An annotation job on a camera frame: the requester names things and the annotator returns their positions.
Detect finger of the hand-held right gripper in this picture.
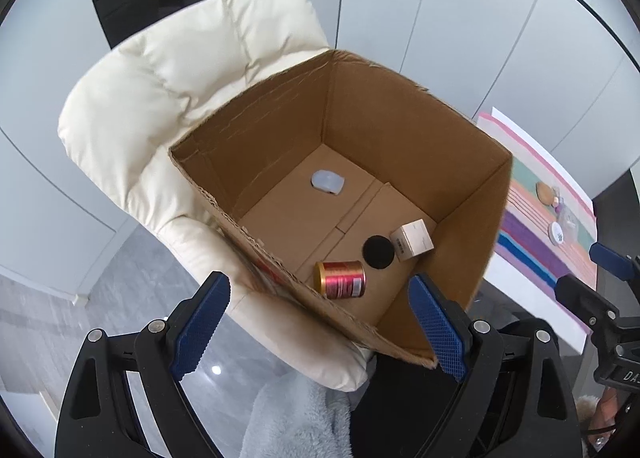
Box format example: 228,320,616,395
589,241,633,281
554,274,621,334

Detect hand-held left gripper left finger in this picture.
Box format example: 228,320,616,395
54,271,232,458

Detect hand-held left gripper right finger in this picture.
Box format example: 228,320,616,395
407,272,583,458

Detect small white carton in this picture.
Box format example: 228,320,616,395
390,219,434,261

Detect black round compact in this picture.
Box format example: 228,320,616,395
362,235,396,269

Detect red metal can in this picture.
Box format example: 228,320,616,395
314,259,367,300

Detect brown cardboard box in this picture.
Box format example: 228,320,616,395
167,49,515,370

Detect grey-blue oval pouch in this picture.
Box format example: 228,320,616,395
310,169,346,195

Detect person's right hand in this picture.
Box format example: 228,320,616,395
595,385,621,444

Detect white table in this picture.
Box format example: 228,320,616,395
475,107,598,354

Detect striped cloth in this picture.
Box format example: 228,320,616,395
492,113,598,291

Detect person's black pants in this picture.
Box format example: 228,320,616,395
350,318,591,458

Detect light blue fleece garment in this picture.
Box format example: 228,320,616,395
239,375,356,458

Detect cream padded chair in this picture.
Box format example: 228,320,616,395
57,0,371,393

